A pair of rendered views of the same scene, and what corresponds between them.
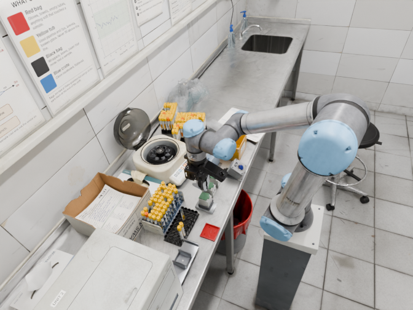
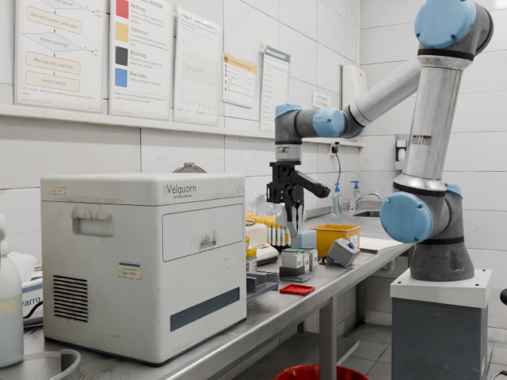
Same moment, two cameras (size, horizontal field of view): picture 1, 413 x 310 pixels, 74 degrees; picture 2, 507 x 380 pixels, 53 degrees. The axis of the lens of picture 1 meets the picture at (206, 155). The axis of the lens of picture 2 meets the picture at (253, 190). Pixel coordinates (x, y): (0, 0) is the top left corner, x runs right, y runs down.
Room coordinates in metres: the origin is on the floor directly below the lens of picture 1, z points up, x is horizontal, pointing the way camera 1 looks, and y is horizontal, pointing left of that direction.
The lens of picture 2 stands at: (-0.63, 0.10, 1.19)
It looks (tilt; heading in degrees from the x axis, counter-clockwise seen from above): 3 degrees down; 1
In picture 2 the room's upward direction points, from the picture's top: straight up
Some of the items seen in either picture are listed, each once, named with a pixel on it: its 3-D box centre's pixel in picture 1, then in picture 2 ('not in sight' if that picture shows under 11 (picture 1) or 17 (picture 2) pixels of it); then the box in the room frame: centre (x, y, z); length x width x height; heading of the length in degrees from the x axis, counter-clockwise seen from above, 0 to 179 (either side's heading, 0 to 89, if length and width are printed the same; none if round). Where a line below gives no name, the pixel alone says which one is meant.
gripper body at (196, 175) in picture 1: (196, 166); (286, 182); (0.76, 0.04, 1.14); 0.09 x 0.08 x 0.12; 60
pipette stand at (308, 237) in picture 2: (211, 162); (303, 246); (0.99, -0.02, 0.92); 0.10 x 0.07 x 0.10; 147
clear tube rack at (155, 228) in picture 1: (163, 210); not in sight; (0.74, 0.22, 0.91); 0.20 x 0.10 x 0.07; 152
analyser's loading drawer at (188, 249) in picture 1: (179, 265); (244, 287); (0.47, 0.14, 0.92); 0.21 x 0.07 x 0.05; 152
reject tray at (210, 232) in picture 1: (209, 232); (297, 289); (0.62, 0.02, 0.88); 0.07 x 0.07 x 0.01; 62
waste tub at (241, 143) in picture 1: (231, 145); (335, 241); (1.10, -0.14, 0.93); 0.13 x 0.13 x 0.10; 62
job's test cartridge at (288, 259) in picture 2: (205, 200); (292, 262); (0.75, 0.03, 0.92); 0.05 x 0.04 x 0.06; 60
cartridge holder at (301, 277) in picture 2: (206, 204); (292, 272); (0.75, 0.03, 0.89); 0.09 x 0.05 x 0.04; 60
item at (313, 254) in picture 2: (214, 179); (308, 258); (0.88, -0.03, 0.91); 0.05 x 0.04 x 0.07; 62
